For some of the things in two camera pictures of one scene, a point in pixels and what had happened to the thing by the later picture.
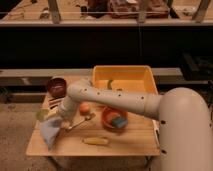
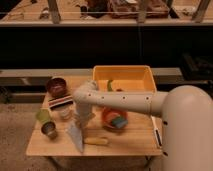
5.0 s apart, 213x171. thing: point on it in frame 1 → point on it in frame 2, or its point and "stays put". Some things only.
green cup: (42, 114) stays put
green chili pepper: (109, 84) stays put
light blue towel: (50, 128) → (76, 135)
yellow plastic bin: (125, 78) stays put
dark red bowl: (57, 87) stays put
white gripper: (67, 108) → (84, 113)
